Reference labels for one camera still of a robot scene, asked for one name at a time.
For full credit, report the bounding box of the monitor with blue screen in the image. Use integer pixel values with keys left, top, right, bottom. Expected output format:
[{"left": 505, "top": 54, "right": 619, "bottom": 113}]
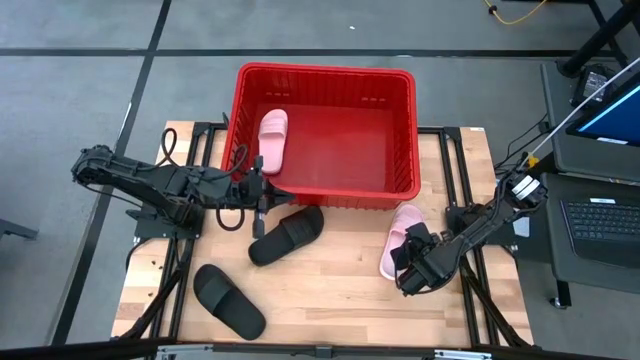
[{"left": 565, "top": 82, "right": 640, "bottom": 149}]

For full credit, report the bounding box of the black power adapter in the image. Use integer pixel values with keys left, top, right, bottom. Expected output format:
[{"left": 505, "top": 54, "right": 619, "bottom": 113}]
[{"left": 572, "top": 64, "right": 619, "bottom": 106}]

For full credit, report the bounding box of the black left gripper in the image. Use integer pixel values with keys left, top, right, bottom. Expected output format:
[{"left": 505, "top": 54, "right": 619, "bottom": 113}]
[{"left": 238, "top": 154, "right": 296, "bottom": 240}]

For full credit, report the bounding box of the black tripod stand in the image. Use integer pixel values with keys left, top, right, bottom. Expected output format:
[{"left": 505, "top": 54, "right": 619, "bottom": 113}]
[{"left": 557, "top": 0, "right": 640, "bottom": 79}]

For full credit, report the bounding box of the light pink slide sandal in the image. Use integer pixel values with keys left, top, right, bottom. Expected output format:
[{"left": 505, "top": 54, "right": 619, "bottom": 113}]
[
  {"left": 257, "top": 108, "right": 290, "bottom": 176},
  {"left": 378, "top": 203, "right": 426, "bottom": 281}
]

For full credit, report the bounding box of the yellow power cable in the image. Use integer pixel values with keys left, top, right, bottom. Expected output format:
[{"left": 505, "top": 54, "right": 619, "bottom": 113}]
[{"left": 482, "top": 0, "right": 549, "bottom": 26}]

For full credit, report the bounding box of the black laptop keyboard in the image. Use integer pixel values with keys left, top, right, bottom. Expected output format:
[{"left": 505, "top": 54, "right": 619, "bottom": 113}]
[{"left": 558, "top": 196, "right": 640, "bottom": 271}]

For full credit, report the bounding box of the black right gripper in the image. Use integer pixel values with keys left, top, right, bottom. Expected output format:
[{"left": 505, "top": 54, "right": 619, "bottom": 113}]
[{"left": 390, "top": 222, "right": 464, "bottom": 295}]

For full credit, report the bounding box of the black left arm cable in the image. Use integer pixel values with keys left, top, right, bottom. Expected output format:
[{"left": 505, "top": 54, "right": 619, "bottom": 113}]
[{"left": 158, "top": 127, "right": 250, "bottom": 233}]

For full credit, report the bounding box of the black slide sandal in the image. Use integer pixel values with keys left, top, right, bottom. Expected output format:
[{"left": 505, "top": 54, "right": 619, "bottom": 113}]
[
  {"left": 247, "top": 204, "right": 325, "bottom": 267},
  {"left": 192, "top": 263, "right": 267, "bottom": 342}
]

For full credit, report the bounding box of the grey stand foot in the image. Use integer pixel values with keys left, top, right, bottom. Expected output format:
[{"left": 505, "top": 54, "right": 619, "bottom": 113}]
[{"left": 0, "top": 217, "right": 40, "bottom": 241}]

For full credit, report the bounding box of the laptop computer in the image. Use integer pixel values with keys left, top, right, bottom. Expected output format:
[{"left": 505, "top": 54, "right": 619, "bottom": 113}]
[{"left": 539, "top": 59, "right": 640, "bottom": 309}]

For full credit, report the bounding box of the black frame beam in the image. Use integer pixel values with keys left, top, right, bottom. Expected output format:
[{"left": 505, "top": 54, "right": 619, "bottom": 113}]
[{"left": 0, "top": 337, "right": 640, "bottom": 360}]

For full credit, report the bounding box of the white cable with yellow connector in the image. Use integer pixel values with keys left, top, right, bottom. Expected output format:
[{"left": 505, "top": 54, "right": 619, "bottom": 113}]
[{"left": 519, "top": 58, "right": 640, "bottom": 169}]

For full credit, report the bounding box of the red plastic bin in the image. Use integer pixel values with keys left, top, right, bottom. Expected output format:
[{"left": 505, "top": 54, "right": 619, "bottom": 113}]
[{"left": 220, "top": 62, "right": 422, "bottom": 210}]

